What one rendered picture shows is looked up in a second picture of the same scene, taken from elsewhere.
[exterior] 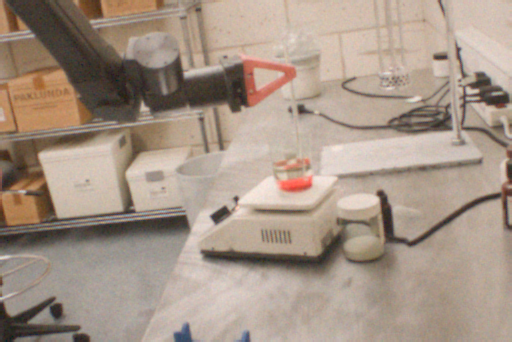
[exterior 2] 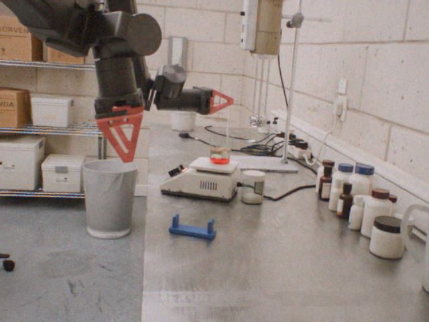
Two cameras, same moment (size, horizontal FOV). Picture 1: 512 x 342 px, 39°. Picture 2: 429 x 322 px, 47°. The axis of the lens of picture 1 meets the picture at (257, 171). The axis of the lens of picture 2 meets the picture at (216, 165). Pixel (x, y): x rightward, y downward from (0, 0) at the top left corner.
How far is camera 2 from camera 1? 0.40 m
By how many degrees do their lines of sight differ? 16
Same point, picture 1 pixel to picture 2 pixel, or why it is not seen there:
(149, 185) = (56, 175)
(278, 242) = (208, 189)
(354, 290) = (253, 214)
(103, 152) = (29, 148)
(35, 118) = not seen: outside the picture
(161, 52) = (177, 75)
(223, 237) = (177, 183)
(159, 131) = (64, 143)
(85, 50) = (141, 65)
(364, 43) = not seen: hidden behind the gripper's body
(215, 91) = (194, 102)
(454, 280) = (301, 215)
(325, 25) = not seen: hidden behind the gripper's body
